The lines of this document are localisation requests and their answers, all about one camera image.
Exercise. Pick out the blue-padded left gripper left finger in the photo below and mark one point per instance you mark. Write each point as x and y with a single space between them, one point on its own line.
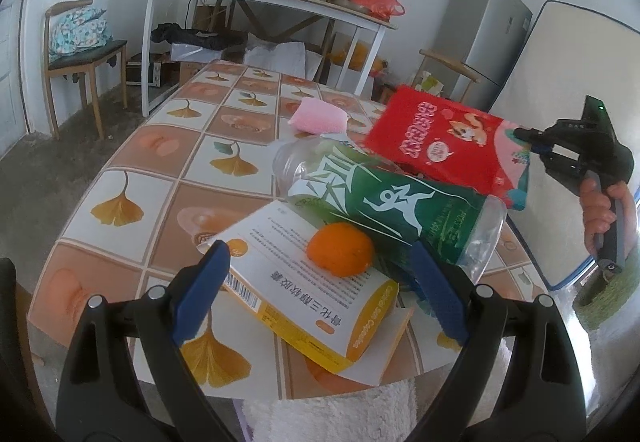
100 398

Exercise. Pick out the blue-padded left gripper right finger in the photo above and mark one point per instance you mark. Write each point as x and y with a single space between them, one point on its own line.
541 397

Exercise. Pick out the red snack bag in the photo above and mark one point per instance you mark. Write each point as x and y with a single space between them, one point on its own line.
447 142

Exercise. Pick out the white yellow medicine box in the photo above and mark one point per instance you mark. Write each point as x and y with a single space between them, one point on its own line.
349 326

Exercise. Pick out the green label plastic bottle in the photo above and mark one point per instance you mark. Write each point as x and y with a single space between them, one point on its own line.
328 180

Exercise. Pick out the person's right hand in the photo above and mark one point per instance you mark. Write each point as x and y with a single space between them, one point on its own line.
598 217

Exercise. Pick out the wooden chair black seat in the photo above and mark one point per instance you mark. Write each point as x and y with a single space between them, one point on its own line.
444 76

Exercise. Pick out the grey refrigerator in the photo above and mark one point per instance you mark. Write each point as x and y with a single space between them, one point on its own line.
488 36

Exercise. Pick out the red plastic bag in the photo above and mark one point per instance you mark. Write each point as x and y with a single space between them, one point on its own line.
381 9

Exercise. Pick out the orange tangerine peel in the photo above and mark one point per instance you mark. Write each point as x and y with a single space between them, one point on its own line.
341 249

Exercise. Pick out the patterned tablecloth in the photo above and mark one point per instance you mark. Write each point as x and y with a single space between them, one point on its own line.
201 163

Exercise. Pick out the pink sponge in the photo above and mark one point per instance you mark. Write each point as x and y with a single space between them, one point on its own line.
316 117

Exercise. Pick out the white door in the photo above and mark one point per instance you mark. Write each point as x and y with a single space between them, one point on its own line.
13 124

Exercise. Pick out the wooden chair with cushion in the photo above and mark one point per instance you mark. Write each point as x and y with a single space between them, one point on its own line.
81 68

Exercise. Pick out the white side table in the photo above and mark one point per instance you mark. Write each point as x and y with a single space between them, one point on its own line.
316 10

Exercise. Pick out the floral pillow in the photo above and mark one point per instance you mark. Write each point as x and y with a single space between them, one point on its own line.
77 31

